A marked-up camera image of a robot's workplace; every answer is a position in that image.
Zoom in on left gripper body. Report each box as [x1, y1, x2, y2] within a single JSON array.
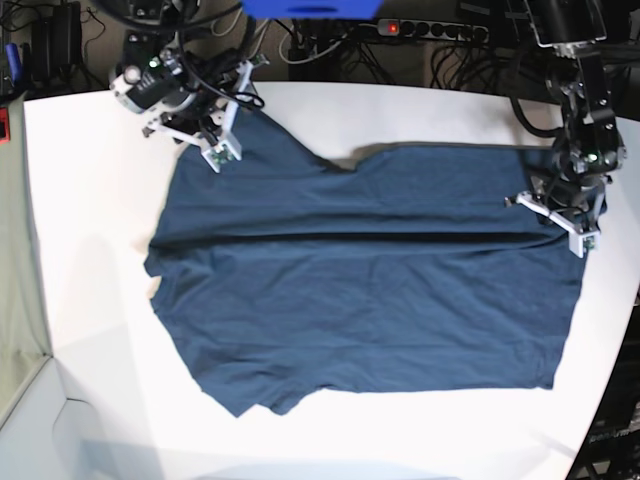
[[504, 172, 609, 234]]

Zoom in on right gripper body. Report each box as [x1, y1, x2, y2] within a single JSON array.
[[142, 54, 269, 153]]

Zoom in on dark blue t-shirt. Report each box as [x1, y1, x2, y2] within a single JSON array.
[[145, 113, 585, 416]]

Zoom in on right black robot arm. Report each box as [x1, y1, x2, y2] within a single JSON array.
[[95, 1, 268, 168]]

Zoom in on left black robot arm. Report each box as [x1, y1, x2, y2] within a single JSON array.
[[509, 1, 626, 235]]

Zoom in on blue plastic bin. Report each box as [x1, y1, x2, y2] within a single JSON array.
[[241, 0, 383, 19]]

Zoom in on black power strip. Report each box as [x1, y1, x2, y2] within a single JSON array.
[[376, 19, 490, 45]]

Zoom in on red black clamp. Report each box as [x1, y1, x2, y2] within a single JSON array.
[[0, 107, 11, 145]]

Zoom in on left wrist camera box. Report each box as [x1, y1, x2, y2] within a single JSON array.
[[569, 230, 601, 258]]

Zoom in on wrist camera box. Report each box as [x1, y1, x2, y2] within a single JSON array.
[[201, 139, 242, 173], [569, 230, 601, 258]]

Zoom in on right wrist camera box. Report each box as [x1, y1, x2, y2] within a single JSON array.
[[201, 139, 242, 173]]

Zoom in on white coiled cable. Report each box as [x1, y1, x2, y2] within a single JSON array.
[[209, 0, 274, 59]]

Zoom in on blue handled tool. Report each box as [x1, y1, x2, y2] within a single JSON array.
[[5, 43, 23, 84]]

